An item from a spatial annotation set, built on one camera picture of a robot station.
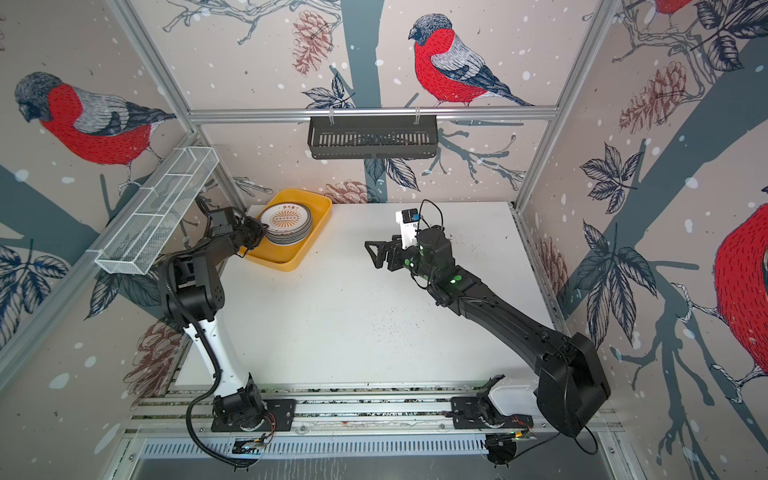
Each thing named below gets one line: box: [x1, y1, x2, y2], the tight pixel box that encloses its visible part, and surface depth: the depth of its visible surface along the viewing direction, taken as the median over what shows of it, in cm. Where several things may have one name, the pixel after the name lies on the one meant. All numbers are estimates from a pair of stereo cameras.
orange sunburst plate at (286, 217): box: [260, 202, 312, 233], surface depth 113 cm
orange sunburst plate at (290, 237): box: [266, 225, 313, 242], surface depth 109 cm
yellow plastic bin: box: [243, 188, 333, 272], surface depth 109 cm
